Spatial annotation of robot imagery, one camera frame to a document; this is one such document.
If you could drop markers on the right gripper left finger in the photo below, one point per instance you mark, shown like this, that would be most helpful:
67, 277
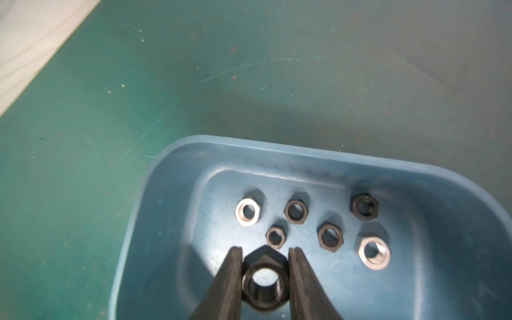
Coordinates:
224, 299

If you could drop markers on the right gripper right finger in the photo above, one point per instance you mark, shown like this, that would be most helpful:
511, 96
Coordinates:
306, 296

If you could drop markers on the black nut cluster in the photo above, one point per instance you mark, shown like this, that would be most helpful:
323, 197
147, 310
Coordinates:
265, 279

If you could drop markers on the blue plastic storage box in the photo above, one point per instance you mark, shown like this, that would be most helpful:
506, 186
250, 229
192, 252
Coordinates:
450, 240

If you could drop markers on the green table mat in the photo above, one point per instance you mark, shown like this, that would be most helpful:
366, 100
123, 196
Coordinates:
425, 82

